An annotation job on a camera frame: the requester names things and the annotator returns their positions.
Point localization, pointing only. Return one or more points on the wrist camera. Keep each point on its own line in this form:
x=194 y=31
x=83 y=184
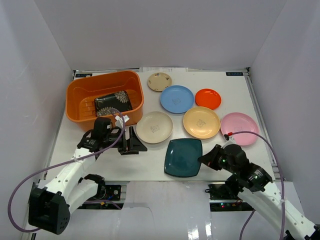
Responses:
x=120 y=121
x=230 y=140

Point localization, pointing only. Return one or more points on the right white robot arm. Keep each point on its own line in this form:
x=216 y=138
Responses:
x=252 y=184

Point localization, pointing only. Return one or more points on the black floral square plate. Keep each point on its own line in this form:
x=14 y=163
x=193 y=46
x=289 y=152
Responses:
x=104 y=105

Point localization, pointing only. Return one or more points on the yellow round plate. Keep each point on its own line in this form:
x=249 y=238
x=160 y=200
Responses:
x=201 y=122

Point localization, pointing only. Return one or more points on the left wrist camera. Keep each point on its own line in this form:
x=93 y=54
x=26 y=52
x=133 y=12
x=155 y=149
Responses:
x=120 y=121

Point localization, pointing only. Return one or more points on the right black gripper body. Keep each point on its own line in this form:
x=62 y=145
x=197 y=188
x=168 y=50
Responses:
x=222 y=163

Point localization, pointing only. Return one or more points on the teal square plate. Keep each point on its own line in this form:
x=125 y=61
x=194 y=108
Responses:
x=181 y=159

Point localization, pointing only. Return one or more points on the pink round plate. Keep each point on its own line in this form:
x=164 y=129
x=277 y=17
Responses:
x=238 y=122

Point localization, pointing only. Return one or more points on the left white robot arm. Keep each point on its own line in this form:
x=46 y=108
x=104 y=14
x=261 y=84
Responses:
x=51 y=207

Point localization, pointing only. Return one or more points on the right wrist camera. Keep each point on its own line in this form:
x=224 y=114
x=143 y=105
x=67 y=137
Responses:
x=230 y=140

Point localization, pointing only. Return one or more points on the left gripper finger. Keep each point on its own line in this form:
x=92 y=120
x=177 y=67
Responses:
x=134 y=149
x=133 y=141

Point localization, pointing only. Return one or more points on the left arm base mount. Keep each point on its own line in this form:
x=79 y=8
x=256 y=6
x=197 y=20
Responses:
x=112 y=198

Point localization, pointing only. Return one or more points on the orange plastic bin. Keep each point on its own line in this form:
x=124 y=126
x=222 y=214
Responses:
x=81 y=93

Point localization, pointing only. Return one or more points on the orange round plate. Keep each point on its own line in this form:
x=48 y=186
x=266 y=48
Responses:
x=208 y=98

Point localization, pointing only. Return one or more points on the white paper sheets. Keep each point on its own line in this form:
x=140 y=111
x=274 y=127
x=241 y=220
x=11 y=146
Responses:
x=168 y=69

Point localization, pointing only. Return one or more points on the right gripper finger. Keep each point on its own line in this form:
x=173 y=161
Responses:
x=213 y=153
x=207 y=160

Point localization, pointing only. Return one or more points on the small beige floral plate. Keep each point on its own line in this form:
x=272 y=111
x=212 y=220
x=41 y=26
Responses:
x=159 y=81

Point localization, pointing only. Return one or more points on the blue round plate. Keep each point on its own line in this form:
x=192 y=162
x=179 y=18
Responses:
x=177 y=99

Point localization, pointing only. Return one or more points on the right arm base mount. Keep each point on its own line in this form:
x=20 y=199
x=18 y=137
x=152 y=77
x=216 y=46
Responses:
x=221 y=199

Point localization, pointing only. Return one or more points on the cream round plate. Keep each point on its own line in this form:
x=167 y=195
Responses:
x=154 y=127

